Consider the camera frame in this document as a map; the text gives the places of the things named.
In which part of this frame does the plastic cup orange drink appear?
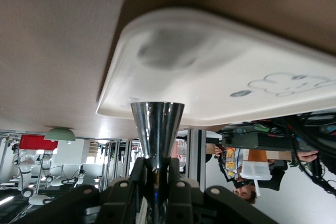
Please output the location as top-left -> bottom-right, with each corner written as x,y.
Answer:
240,149 -> 273,197

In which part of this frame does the steel double jigger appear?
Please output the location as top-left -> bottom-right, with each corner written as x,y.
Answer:
130,101 -> 185,224

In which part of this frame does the black device box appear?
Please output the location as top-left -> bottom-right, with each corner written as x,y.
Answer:
222,124 -> 312,153

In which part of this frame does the person in black shirt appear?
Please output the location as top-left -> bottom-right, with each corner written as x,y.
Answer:
214,144 -> 320,205

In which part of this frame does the red storage bin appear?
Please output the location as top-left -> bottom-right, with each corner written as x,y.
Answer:
18,134 -> 59,150

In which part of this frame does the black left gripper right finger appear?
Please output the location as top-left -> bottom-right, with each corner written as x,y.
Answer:
167,157 -> 278,224

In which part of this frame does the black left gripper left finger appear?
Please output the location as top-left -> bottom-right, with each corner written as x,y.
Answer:
23,157 -> 148,224

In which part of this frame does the black cable bundle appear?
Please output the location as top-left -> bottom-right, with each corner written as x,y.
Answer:
286,112 -> 336,197

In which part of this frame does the yellow orange snack bag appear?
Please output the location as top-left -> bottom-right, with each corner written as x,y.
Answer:
225,147 -> 238,178

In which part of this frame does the green ceramic bowl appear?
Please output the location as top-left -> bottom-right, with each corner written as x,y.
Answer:
44,126 -> 77,142

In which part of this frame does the cream rabbit print tray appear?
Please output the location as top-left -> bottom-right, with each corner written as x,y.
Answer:
96,7 -> 336,130

